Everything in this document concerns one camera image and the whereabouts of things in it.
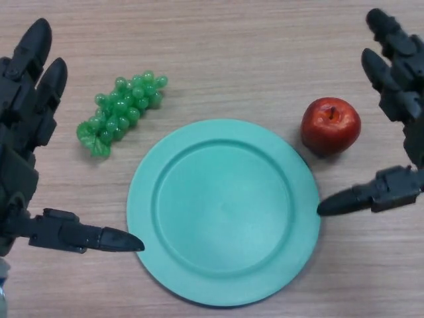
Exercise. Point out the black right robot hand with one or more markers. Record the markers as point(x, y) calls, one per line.
point(407, 99)

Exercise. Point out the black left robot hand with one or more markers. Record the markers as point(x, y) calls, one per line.
point(20, 132)

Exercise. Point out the red apple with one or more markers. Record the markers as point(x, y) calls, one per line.
point(331, 129)

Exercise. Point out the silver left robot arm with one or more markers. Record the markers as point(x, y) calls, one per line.
point(2, 291)

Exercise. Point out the green round plate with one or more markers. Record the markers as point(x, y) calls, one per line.
point(225, 215)

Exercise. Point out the green grape bunch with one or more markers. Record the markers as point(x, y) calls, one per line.
point(125, 109)

